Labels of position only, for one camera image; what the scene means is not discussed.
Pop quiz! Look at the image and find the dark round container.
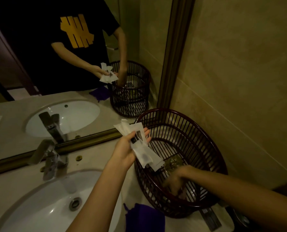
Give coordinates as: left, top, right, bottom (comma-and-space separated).
226, 205, 253, 230

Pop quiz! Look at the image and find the person's left forearm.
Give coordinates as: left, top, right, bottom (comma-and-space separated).
65, 163, 132, 232

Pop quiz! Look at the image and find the person's right forearm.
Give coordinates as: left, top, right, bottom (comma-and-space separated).
191, 167, 287, 232

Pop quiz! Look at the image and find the chrome faucet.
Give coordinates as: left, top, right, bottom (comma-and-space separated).
28, 139, 69, 182

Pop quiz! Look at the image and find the white sink basin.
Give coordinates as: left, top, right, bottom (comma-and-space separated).
0, 169, 123, 232

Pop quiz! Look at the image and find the person's right hand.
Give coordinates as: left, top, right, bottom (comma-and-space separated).
163, 165, 197, 199

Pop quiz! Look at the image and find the plain white packet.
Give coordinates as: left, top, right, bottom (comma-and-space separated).
134, 152, 165, 172

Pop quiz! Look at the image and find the white packet with dark print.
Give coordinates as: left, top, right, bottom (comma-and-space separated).
114, 119, 165, 170

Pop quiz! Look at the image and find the purple cloth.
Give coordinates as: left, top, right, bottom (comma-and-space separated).
123, 203, 166, 232

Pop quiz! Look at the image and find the dark flat packet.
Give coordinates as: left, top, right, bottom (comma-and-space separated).
199, 207, 223, 232

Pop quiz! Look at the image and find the clear wrapped toiletry item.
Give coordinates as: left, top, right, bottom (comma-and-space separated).
164, 156, 185, 176

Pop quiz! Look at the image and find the person's left hand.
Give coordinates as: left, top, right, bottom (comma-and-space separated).
111, 127, 151, 172

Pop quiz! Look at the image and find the dark red slatted basket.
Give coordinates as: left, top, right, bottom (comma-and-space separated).
133, 108, 229, 219

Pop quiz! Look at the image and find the metal sink drain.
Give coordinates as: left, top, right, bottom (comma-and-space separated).
69, 197, 82, 212

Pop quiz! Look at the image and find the wall mirror with brown frame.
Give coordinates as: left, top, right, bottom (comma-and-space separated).
0, 0, 196, 177

